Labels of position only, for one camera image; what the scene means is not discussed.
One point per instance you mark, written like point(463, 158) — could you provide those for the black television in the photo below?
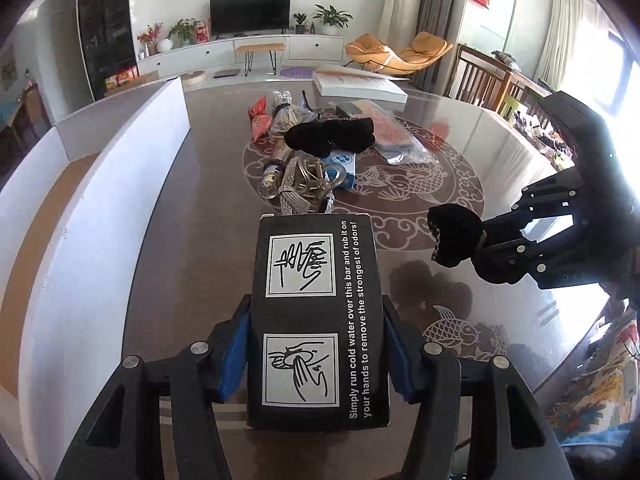
point(237, 17)

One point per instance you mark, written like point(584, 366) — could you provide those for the purple round floor mat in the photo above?
point(297, 72)

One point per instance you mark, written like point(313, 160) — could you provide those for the grey curtain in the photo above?
point(432, 15)

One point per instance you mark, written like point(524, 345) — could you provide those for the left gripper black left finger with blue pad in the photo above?
point(119, 437)

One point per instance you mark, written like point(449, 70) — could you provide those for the clear bag pink garment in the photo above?
point(394, 142)

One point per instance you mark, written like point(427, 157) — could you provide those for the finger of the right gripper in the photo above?
point(520, 259)
point(551, 197)

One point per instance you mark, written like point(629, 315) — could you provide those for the red snack packet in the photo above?
point(260, 118)

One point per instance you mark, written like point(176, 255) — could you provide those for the orange lounge chair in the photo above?
point(372, 55)

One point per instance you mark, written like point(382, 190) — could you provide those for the black printed soap bar box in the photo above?
point(315, 346)

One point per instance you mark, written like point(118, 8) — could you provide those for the white flat gift box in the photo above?
point(342, 82)

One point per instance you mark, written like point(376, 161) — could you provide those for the cream covered floor air conditioner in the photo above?
point(398, 22)

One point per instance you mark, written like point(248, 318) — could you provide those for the brown cardboard box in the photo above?
point(126, 80)

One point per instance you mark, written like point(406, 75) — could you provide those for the green potted plant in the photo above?
point(183, 32)
point(332, 20)

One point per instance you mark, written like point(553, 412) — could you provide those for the green potted plant left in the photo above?
point(183, 32)

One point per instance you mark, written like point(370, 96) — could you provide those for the green potted plant right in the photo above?
point(332, 20)

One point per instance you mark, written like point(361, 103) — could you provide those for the red gift box on cabinet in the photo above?
point(201, 32)

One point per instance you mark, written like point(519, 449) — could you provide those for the blue white small box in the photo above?
point(339, 162)

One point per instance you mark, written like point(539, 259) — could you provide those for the dark glass display cabinet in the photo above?
point(105, 40)

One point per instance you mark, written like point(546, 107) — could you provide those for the white cardboard storage box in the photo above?
point(73, 219)

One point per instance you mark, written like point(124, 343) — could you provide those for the small black fuzzy item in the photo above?
point(458, 233)

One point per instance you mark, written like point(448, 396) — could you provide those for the wooden bench hairpin legs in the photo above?
point(250, 50)

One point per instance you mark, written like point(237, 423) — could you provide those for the red flower vase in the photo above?
point(153, 41)

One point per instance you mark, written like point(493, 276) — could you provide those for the clear bag of sticks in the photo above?
point(285, 114)

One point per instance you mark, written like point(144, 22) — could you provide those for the clear glass bottle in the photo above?
point(274, 169)

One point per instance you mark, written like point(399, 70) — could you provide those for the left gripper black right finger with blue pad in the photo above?
point(510, 438)

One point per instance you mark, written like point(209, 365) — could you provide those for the black fuzzy cloth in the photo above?
point(321, 137)

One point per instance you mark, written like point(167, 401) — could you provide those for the small potted plant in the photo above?
point(300, 20)

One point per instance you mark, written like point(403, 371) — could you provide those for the wooden dining chair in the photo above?
point(478, 79)

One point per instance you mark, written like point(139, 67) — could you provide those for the white tv cabinet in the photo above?
point(216, 55)

